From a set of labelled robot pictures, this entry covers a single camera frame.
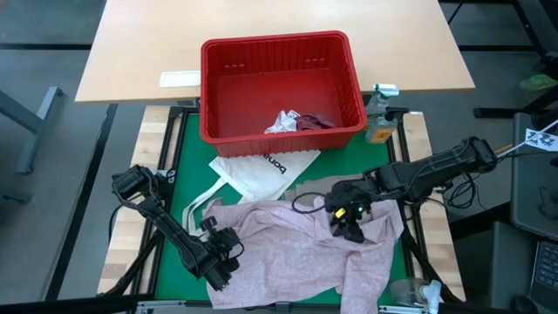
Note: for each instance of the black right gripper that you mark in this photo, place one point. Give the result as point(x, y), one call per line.
point(351, 196)

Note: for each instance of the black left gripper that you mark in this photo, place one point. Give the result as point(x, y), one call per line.
point(222, 253)

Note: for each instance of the beige grey garment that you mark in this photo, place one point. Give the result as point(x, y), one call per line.
point(314, 185)

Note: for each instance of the pink garment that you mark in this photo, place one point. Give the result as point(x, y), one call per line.
point(283, 253)

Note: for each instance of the white garment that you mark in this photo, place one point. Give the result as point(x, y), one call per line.
point(283, 124)

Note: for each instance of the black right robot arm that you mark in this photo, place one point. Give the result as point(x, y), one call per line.
point(436, 168)

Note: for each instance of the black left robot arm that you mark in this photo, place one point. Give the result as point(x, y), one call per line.
point(161, 213)

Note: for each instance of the red plastic laundry basket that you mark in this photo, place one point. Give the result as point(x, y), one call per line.
point(226, 65)

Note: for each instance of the green table mat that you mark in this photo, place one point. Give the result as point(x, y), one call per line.
point(192, 183)

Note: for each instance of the white tote bag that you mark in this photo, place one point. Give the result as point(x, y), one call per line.
point(261, 174)

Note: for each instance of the clear spray bottle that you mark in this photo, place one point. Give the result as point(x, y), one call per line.
point(420, 292)

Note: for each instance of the maroon garment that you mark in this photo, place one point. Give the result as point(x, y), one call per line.
point(314, 122)

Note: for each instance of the spray bottle with green label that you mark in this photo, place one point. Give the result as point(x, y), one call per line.
point(376, 104)

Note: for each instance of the white rod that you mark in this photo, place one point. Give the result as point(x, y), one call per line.
point(519, 146)

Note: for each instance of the black round object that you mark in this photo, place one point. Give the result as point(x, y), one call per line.
point(523, 305)

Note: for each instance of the black desk leg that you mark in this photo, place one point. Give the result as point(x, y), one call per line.
point(501, 112)

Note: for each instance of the grey keyboard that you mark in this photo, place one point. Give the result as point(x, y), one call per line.
point(545, 270)

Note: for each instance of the white marker tag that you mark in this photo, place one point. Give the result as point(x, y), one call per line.
point(540, 139)

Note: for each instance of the light wooden desk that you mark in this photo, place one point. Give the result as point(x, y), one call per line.
point(152, 43)

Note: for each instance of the grey desk leg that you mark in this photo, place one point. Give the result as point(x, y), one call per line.
point(39, 118)

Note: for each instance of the green shoe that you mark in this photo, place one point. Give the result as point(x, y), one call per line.
point(538, 82)

